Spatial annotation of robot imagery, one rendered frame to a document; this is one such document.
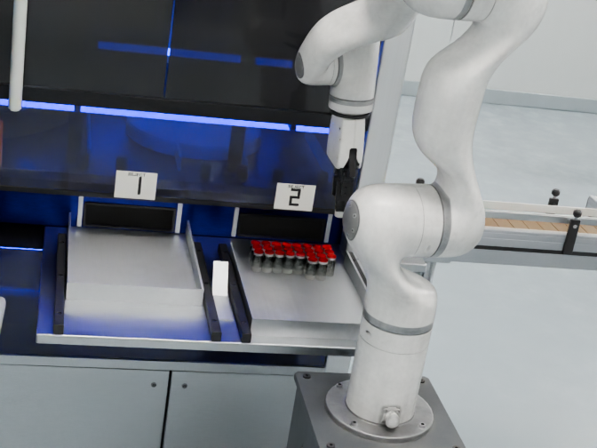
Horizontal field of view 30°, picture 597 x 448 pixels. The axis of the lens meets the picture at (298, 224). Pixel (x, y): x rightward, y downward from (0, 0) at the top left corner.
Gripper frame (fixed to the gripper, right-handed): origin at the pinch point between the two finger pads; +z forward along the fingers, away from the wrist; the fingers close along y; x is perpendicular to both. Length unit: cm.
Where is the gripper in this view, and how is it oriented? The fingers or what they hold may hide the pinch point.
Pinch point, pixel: (342, 188)
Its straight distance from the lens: 214.5
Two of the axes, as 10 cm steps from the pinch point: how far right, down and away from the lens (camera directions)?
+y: 2.0, 3.8, -9.0
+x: 9.8, 0.0, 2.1
